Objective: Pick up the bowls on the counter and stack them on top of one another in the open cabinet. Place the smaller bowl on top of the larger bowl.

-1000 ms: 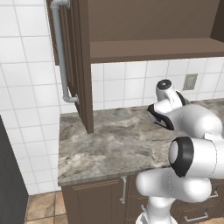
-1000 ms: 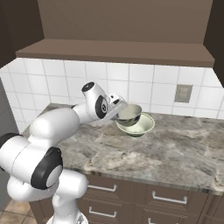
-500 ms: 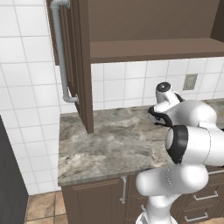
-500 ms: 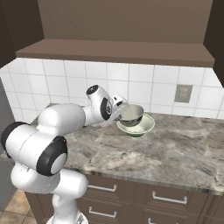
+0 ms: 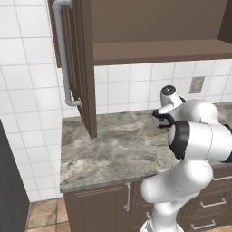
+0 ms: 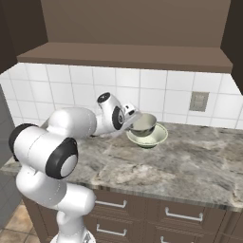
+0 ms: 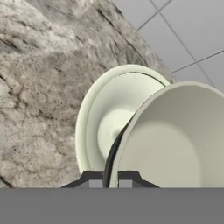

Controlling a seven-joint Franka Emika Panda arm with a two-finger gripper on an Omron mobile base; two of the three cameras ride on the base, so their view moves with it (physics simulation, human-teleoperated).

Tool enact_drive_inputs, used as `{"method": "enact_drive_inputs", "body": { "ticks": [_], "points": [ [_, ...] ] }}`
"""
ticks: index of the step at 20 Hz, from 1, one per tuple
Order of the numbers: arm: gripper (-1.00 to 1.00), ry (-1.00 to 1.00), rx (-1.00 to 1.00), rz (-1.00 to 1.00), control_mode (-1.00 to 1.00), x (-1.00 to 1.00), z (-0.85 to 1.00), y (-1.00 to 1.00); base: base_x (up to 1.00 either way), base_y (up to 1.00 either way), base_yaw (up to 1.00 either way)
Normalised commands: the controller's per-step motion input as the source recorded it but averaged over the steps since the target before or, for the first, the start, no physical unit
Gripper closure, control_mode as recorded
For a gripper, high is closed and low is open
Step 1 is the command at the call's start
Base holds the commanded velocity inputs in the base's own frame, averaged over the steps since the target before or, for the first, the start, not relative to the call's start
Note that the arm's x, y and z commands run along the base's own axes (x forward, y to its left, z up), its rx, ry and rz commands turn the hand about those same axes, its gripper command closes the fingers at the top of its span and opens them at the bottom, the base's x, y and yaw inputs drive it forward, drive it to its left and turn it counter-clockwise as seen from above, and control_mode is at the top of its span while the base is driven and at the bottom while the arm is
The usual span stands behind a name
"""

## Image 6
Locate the brown cupboard door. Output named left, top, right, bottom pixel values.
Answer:
left=215, top=210, right=243, bottom=243

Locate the brown drawer front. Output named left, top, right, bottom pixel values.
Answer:
left=90, top=189, right=148, bottom=221
left=155, top=196, right=228, bottom=234
left=153, top=226, right=219, bottom=243
left=84, top=214, right=147, bottom=243

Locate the open brown wall cabinet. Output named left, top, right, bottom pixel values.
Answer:
left=16, top=0, right=234, bottom=75

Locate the grey wall outlet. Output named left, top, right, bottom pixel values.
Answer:
left=189, top=90, right=211, bottom=113

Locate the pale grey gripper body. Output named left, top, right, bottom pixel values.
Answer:
left=124, top=109, right=143, bottom=131

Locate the large pale green bowl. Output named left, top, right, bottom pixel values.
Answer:
left=125, top=122, right=169, bottom=150

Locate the white drawer handle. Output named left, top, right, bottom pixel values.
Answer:
left=159, top=235, right=178, bottom=243
left=164, top=206, right=204, bottom=223
left=95, top=223, right=128, bottom=238
left=94, top=198, right=128, bottom=210

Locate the brown cabinet door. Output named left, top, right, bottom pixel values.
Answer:
left=0, top=0, right=19, bottom=76
left=219, top=0, right=243, bottom=87

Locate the small grey bowl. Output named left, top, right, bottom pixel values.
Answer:
left=129, top=113, right=159, bottom=138

